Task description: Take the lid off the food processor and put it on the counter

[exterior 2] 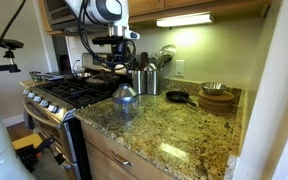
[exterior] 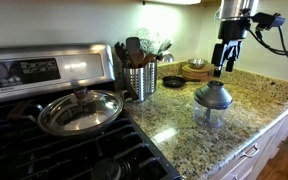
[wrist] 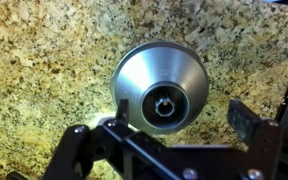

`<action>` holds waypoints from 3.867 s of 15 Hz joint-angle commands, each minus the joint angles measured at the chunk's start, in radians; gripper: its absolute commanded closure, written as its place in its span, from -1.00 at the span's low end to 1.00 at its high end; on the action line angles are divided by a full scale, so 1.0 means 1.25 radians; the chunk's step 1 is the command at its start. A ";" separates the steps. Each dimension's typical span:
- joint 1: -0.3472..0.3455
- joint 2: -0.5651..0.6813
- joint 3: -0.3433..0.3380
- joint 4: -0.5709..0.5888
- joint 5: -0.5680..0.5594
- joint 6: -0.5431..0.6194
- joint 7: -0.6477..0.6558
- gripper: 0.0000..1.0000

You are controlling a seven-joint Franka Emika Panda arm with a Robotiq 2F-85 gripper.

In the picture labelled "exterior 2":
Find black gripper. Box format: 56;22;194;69
111;41;132;73

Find stainless steel gas stove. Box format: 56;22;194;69
19;52;132;180

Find range hood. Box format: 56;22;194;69
38;0;85;36

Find upper wooden cabinets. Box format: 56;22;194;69
127;0;272;24

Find large perforated steel utensil holder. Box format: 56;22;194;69
129;69;148;95

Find black camera on stand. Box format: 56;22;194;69
0;37;25;51

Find black plastic utensils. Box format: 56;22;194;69
129;57;142;71

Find lower kitchen cabinet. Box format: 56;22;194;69
79;120;175;180

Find small steel bowl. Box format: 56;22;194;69
200;81;228;97

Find grey conical food processor lid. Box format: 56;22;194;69
111;82;139;103

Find yellow box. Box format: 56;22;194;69
11;133;45;151

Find metal top drawer handle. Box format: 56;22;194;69
111;151;134;167

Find stacked wooden bowls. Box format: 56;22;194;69
197;89;236;114

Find dark small bowl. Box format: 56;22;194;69
165;90;198;108

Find small steel frying pan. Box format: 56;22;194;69
71;71;94;81

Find black orange bar clamp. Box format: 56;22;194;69
16;135;67;173

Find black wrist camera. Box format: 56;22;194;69
91;35;126;46

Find steel pan with brown handle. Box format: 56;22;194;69
84;74;122;90

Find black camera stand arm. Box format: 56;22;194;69
0;49;22;74

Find dark wooden spatula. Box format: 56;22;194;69
140;51;149;71

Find shiny steel pan lid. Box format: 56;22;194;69
85;72;121;85

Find shiny metal ladle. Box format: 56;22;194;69
156;44;178;69

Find under-cabinet light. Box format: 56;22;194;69
155;12;215;28

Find clear glass cup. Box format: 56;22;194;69
112;96;140;120

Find white wall outlet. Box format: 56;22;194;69
174;59;186;77

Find small perforated steel utensil holder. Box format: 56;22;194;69
145;69;162;96

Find thin black camera cable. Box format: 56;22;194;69
0;0;28;68

